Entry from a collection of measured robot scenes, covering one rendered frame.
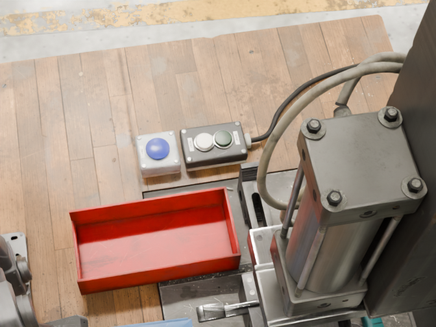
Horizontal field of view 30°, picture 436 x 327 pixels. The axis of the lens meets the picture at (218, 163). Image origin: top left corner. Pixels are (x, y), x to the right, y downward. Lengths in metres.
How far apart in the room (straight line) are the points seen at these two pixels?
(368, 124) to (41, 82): 0.86
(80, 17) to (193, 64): 1.26
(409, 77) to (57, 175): 0.80
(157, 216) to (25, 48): 1.42
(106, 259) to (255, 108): 0.38
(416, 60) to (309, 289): 0.32
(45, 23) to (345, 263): 2.01
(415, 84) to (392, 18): 2.10
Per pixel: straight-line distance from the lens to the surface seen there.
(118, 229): 1.32
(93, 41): 2.65
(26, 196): 1.37
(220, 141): 1.36
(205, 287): 1.29
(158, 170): 1.35
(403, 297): 0.90
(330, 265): 0.82
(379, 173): 0.70
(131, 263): 1.30
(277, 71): 1.49
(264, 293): 0.99
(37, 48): 2.66
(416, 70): 0.69
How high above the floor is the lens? 2.11
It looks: 62 degrees down
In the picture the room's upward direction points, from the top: 5 degrees clockwise
